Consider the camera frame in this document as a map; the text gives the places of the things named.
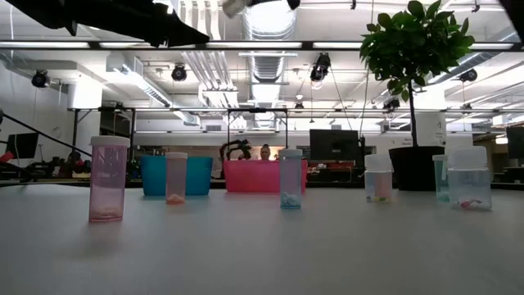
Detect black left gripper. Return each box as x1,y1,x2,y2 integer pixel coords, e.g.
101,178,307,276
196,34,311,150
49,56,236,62
75,0,210,48

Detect pale pink bottle orange pills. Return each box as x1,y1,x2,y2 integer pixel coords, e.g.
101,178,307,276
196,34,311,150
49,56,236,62
165,152,189,206

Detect pink medicine bottle white cap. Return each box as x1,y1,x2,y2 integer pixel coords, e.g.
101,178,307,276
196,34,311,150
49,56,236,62
88,135,131,224

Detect blue medicine bottle white pills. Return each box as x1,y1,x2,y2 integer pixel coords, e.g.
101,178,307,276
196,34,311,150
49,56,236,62
278,148,304,211

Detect clear bottle yellow green pills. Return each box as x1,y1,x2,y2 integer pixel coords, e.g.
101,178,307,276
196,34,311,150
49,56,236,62
364,154,394,203

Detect green medicine bottle white cap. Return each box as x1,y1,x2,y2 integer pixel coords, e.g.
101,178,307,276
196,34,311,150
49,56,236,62
431,154,450,202

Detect wide clear bottle red capsules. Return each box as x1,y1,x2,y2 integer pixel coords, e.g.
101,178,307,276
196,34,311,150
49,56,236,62
447,146,493,211

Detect blue plastic bin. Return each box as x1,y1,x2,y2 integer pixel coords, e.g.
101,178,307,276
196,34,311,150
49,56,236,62
140,155,215,197

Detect red plastic bin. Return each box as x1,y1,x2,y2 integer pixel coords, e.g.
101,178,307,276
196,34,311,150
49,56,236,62
223,159,309,193

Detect green leafy plant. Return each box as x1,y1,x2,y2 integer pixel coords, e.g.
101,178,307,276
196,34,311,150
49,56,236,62
359,0,477,148

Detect large black monitor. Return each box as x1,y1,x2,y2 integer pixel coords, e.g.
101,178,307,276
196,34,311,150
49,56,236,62
309,129,361,161

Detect small black monitor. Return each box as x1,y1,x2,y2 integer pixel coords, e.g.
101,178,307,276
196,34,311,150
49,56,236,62
5,132,40,160

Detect black plant pot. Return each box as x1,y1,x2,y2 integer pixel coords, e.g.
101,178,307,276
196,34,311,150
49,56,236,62
387,146,446,193

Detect silver ventilation duct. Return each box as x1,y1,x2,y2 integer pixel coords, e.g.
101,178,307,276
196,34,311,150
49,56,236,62
241,0,298,128

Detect long black cable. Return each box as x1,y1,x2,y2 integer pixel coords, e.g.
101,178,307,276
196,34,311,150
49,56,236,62
0,112,93,158

